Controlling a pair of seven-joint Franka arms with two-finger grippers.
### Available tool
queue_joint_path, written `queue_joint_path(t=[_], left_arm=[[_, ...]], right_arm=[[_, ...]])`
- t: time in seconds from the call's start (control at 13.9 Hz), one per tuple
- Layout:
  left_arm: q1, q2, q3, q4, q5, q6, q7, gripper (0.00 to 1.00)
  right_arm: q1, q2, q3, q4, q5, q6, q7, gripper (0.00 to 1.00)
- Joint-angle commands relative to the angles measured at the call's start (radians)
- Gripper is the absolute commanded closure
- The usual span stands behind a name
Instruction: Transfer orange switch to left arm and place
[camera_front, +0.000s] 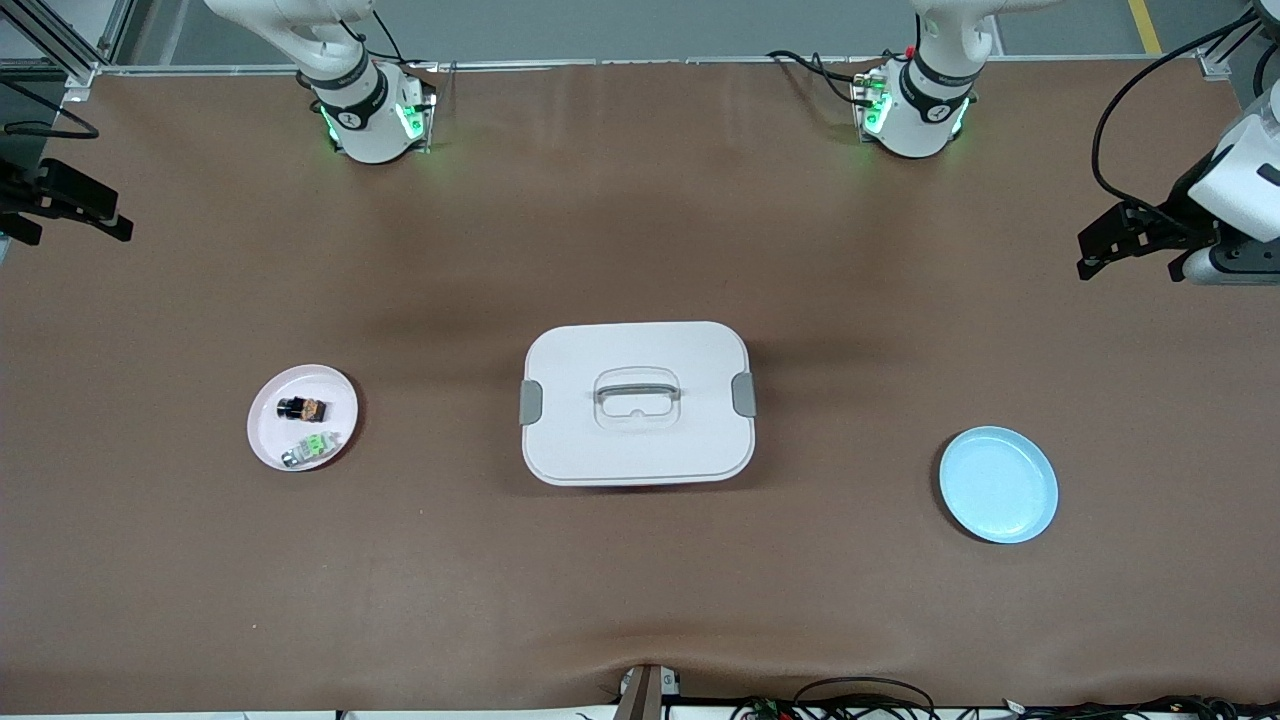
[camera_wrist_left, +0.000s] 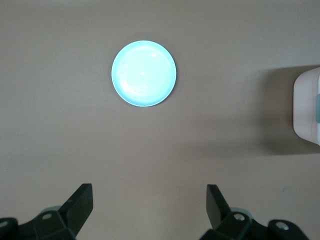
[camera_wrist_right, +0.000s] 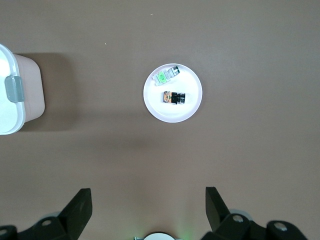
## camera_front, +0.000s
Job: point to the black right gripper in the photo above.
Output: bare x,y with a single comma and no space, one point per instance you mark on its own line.
22,192

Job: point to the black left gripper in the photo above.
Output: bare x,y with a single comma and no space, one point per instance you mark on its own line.
1178,221

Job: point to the orange black push-button switch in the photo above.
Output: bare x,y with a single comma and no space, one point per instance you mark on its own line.
310,409

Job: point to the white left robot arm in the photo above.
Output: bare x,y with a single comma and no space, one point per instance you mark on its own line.
915,120

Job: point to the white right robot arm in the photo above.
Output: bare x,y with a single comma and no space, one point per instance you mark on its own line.
365,120

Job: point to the white lidded storage box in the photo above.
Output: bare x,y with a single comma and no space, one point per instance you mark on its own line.
640,450

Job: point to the light blue round plate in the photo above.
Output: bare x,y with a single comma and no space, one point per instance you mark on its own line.
998,485

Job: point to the pink round plate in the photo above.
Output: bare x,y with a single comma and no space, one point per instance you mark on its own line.
270,430

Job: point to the brown table mat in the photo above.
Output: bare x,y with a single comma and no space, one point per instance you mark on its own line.
640,580

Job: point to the aluminium frame post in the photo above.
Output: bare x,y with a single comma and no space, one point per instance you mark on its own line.
1225,62
78,85

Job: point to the green push-button switch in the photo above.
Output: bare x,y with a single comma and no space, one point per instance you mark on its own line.
315,446

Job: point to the table edge clamp bracket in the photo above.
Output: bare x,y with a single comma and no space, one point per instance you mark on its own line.
645,695

